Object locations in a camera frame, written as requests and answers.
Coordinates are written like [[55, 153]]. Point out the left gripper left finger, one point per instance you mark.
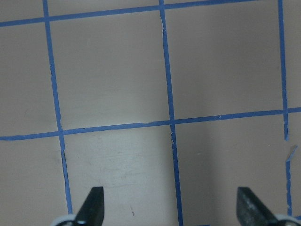
[[91, 212]]

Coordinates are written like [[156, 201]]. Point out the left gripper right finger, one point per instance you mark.
[[251, 211]]

